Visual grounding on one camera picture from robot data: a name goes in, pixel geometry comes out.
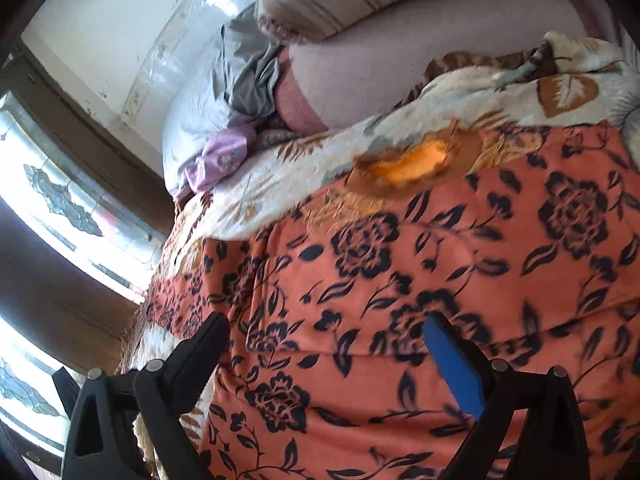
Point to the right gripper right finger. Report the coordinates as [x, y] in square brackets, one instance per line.
[552, 443]

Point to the purple floral cloth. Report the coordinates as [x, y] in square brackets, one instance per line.
[222, 154]

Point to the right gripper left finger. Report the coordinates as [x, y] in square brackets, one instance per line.
[101, 443]

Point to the grey cloth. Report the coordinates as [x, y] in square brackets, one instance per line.
[246, 70]

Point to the cream leaf-pattern blanket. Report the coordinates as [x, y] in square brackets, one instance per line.
[439, 134]

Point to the light blue pillow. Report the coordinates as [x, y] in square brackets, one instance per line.
[193, 117]

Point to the orange black floral garment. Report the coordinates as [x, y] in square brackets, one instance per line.
[536, 260]

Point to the window with patterned glass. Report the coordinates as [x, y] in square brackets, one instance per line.
[74, 267]

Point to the pink mauve bed sheet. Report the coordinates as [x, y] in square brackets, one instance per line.
[368, 68]

